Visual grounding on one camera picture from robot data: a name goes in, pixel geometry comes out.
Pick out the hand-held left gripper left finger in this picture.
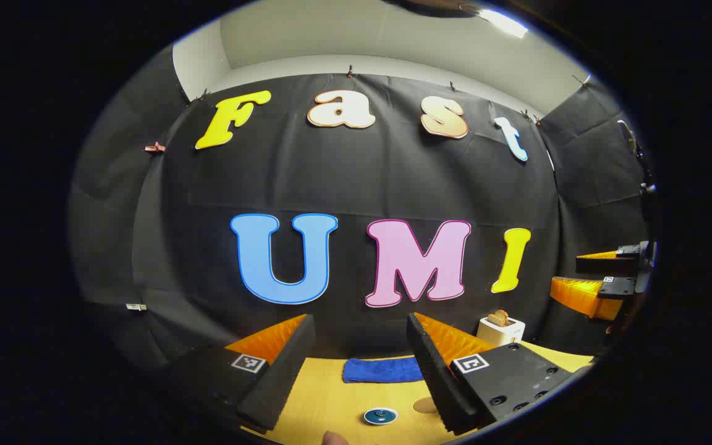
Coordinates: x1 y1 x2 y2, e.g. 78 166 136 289
164 313 316 432

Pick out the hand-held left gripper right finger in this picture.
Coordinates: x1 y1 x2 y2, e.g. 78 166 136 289
407 312 595 433

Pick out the blue folded towel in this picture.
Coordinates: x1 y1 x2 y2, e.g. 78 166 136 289
342 357 425 384

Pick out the white toaster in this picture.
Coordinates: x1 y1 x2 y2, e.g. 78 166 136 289
477 316 526 347

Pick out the black backdrop cloth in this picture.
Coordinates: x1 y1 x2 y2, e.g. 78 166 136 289
69 43 656 378

